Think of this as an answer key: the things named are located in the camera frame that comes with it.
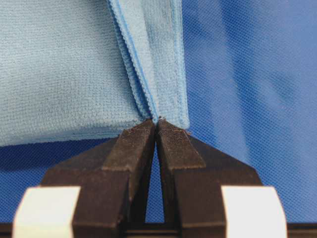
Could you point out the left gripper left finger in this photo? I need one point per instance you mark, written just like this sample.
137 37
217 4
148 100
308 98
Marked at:
91 194

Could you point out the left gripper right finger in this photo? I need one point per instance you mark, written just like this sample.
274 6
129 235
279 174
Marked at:
210 194

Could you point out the light blue towel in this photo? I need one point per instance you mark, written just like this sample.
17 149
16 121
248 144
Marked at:
88 69

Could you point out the blue table cloth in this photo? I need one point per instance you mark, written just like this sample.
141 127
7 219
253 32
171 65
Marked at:
251 85

